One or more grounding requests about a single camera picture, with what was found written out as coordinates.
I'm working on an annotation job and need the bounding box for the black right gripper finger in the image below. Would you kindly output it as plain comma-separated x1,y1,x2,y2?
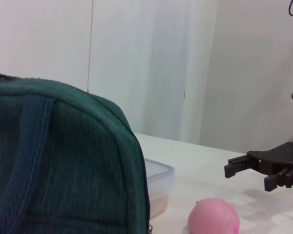
263,167,293,193
224,154,260,179

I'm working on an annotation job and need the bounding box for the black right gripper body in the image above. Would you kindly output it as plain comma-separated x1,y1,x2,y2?
246,140,293,180

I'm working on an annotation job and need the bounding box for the pink toy peach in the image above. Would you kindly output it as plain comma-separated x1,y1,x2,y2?
187,197,240,234

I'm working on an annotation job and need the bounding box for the clear plastic blue-rimmed food container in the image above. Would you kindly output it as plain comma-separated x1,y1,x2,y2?
144,157,176,219

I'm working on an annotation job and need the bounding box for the dark teal insulated lunch bag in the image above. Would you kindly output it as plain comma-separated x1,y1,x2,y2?
0,73,151,234

